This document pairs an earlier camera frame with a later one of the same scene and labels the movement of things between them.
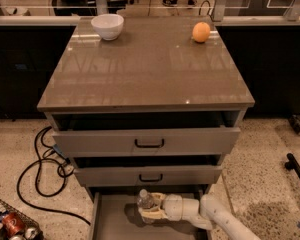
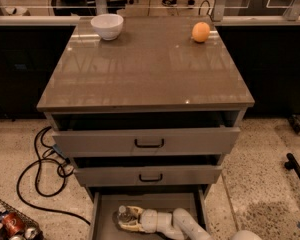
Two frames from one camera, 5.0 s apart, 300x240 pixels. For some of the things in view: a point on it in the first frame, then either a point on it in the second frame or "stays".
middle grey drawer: x=149 y=176 stays
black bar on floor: x=292 y=163 stays
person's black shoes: x=174 y=2 stays
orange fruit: x=201 y=32 stays
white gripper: x=174 y=206 to x=149 y=219
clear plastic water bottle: x=145 y=201 to x=121 y=216
